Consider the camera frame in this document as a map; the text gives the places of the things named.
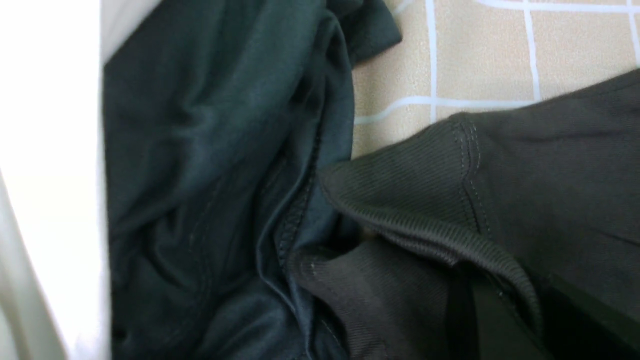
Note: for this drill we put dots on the peach grid tablecloth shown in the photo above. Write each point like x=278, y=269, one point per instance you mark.
x=482, y=55

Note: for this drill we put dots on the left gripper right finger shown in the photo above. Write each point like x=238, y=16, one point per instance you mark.
x=576, y=321

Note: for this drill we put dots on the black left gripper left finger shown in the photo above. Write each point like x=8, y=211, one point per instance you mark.
x=499, y=334

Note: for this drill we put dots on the dark gray long-sleeved shirt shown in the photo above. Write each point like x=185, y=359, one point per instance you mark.
x=517, y=196

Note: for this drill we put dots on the dark teal crumpled garment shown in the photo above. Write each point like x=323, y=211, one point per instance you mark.
x=218, y=115

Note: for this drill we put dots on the white crumpled garment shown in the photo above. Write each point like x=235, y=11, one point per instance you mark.
x=55, y=278

